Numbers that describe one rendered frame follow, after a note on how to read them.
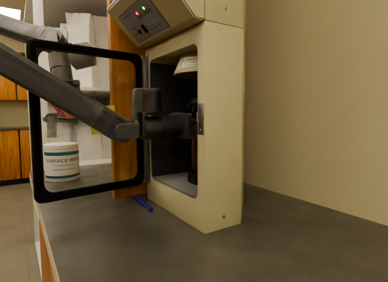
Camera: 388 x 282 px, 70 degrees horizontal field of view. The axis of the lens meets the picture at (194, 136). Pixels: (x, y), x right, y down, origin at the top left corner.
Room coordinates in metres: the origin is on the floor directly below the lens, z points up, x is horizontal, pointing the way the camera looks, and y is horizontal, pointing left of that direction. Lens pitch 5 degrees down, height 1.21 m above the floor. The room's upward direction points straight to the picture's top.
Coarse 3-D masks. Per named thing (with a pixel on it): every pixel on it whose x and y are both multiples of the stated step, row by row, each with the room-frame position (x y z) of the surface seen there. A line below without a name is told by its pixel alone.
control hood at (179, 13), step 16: (128, 0) 0.70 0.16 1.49; (160, 0) 0.62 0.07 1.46; (176, 0) 0.59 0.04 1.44; (192, 0) 0.59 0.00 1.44; (112, 16) 0.81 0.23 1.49; (176, 16) 0.63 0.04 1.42; (192, 16) 0.59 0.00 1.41; (128, 32) 0.82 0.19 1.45; (160, 32) 0.72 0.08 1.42; (176, 32) 0.70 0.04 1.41; (144, 48) 0.86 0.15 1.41
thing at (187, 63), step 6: (186, 54) 0.73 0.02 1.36; (192, 54) 0.72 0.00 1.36; (180, 60) 0.75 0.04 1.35; (186, 60) 0.72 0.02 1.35; (192, 60) 0.71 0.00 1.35; (180, 66) 0.73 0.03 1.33; (186, 66) 0.71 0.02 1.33; (192, 66) 0.70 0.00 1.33; (174, 72) 0.75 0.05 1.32; (180, 72) 0.72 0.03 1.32; (186, 72) 0.83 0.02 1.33; (192, 72) 0.84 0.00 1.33; (186, 78) 0.84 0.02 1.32; (192, 78) 0.85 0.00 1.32
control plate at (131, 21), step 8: (144, 0) 0.66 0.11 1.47; (128, 8) 0.72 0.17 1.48; (136, 8) 0.70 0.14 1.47; (152, 8) 0.66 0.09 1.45; (120, 16) 0.78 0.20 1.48; (128, 16) 0.75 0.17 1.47; (136, 16) 0.73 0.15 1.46; (144, 16) 0.70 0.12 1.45; (152, 16) 0.68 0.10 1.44; (160, 16) 0.66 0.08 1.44; (128, 24) 0.78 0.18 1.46; (136, 24) 0.76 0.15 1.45; (144, 24) 0.73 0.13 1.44; (152, 24) 0.71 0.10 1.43; (160, 24) 0.69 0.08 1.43; (168, 24) 0.67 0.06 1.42; (136, 32) 0.79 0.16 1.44; (144, 32) 0.76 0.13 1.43; (152, 32) 0.74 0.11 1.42
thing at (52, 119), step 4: (48, 116) 0.67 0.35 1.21; (52, 116) 0.67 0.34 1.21; (56, 116) 0.68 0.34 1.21; (48, 120) 0.67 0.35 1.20; (52, 120) 0.67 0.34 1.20; (56, 120) 0.68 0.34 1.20; (48, 124) 0.67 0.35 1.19; (52, 124) 0.67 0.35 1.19; (56, 124) 0.68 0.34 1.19; (48, 128) 0.67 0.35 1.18; (52, 128) 0.67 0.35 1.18; (56, 128) 0.68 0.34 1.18; (48, 132) 0.67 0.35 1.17; (52, 132) 0.67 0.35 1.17; (56, 132) 0.68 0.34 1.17; (48, 136) 0.67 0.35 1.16; (52, 136) 0.67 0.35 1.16; (56, 136) 0.68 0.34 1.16
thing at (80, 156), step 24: (72, 72) 0.72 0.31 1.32; (96, 72) 0.76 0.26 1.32; (120, 72) 0.81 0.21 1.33; (96, 96) 0.76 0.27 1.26; (120, 96) 0.81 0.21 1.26; (72, 120) 0.72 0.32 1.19; (48, 144) 0.68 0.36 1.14; (72, 144) 0.72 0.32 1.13; (96, 144) 0.76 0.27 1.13; (120, 144) 0.80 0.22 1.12; (48, 168) 0.68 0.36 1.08; (72, 168) 0.72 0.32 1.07; (96, 168) 0.76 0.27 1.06; (120, 168) 0.80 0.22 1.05
